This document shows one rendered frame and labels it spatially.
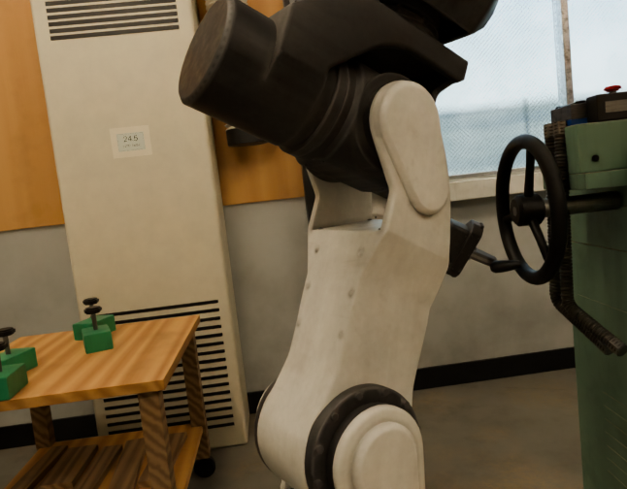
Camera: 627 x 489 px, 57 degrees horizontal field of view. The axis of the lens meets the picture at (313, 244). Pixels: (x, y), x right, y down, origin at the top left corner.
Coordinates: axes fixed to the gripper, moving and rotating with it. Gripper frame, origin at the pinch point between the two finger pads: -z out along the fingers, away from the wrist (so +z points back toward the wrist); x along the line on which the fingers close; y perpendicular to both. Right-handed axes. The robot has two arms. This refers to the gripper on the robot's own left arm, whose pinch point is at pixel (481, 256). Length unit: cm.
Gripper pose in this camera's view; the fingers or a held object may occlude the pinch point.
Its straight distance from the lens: 123.0
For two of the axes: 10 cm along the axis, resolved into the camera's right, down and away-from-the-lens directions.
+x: 3.9, -8.4, -3.7
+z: -9.2, -4.0, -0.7
